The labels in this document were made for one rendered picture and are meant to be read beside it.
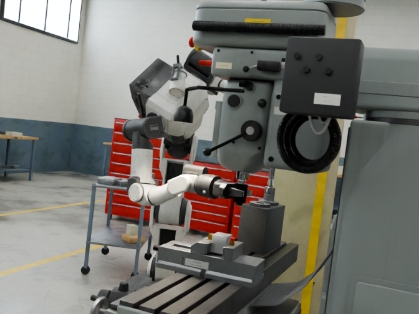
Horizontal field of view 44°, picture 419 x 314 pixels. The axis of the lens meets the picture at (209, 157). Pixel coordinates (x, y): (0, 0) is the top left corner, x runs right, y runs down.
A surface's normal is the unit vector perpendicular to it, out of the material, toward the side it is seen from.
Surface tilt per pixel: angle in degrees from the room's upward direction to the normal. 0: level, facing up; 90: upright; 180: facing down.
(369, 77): 90
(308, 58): 90
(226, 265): 90
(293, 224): 90
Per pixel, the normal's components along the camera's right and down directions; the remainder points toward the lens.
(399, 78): -0.37, 0.00
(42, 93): 0.92, 0.13
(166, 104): 0.00, -0.50
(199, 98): 0.56, 0.02
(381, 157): -0.61, -0.26
